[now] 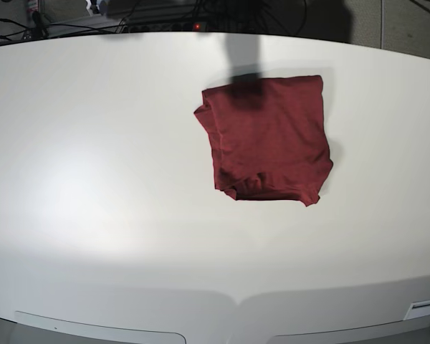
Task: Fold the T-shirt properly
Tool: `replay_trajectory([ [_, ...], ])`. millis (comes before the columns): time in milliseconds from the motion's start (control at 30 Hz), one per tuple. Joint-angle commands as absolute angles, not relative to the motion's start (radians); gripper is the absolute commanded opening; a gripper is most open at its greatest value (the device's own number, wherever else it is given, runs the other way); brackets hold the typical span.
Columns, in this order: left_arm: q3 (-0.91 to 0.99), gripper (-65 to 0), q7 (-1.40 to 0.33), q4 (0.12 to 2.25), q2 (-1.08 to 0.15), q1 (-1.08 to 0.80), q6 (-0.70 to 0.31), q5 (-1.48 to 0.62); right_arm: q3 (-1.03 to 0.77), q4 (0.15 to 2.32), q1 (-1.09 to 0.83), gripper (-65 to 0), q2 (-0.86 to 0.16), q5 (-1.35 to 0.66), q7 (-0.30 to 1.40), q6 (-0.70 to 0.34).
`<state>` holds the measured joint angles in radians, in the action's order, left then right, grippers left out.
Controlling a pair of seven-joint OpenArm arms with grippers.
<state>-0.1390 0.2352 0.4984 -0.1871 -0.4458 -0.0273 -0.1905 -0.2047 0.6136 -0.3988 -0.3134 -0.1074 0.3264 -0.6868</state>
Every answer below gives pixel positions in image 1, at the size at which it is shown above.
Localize black power strip red light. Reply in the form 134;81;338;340
119;21;208;34

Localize dark red long-sleeve shirt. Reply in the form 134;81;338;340
194;75;333;206

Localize white label plate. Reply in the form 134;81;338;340
404;300;430;320

